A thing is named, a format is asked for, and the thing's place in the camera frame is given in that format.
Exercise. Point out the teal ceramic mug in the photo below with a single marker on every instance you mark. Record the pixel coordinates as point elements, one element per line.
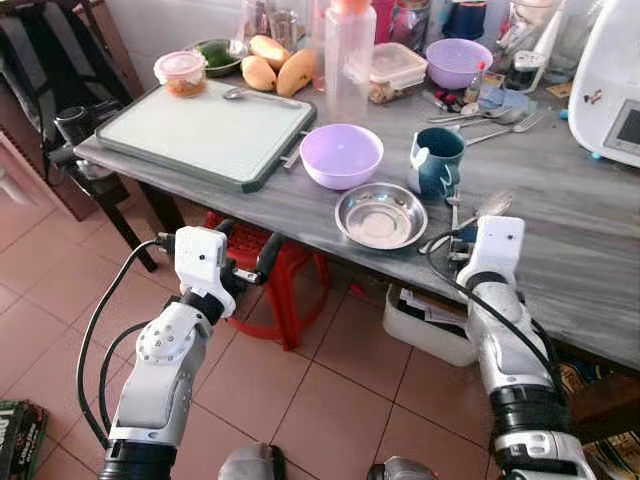
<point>440,160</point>

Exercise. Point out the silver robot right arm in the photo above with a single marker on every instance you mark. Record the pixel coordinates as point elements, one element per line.
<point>505,340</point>

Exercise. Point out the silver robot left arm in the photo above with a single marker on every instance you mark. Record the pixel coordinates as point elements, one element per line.
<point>165,380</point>

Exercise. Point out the red plastic stool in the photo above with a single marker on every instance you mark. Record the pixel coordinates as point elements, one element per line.
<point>285,290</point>

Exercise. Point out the round steel plate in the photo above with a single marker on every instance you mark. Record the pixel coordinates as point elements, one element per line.
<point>380,217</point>

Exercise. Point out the pale green cutting board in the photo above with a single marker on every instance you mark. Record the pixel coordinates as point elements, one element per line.
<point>200,135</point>

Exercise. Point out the large purple plastic bowl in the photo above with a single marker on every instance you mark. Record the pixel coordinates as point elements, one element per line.
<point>342,157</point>

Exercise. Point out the yellow mango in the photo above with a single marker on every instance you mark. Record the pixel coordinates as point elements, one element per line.
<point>297,72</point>
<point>268,49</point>
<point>258,74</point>

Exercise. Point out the steel bowl green contents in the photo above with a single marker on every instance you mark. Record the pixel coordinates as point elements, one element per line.
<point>218,55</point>

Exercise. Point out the grey robot left foot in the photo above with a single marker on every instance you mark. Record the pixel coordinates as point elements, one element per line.
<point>250,465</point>

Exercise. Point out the grey robot foot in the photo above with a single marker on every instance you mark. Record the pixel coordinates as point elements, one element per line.
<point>250,465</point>
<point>400,470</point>

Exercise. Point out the small purple plastic bowl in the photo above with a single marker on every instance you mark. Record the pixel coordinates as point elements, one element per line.
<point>458,62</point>

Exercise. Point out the rectangular clear food container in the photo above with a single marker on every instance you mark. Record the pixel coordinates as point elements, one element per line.
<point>398,70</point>

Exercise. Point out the white kitchen cooking machine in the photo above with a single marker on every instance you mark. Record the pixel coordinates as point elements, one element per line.
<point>605,90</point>

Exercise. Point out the clear bottle orange cap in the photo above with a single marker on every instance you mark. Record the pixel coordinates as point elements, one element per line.
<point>350,55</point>

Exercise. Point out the dark blue jar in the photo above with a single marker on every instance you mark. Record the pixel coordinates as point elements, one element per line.
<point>465,20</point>

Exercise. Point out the grey robot right foot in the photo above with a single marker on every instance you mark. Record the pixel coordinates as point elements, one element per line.
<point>400,470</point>

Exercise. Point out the black backpack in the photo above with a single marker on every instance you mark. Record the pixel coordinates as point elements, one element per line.
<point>55,55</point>

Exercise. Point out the gold black patterned bag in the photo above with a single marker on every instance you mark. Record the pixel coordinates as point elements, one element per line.
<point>610,455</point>

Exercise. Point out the dark printed cardboard box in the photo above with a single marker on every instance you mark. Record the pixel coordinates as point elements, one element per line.
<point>20,440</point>

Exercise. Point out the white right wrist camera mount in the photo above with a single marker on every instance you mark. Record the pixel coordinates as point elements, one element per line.
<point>498,250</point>

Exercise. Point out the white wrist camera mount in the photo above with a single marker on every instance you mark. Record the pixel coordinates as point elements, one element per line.
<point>200,262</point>
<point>498,250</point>

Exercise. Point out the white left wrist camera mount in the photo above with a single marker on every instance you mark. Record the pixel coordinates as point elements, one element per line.
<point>200,262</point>

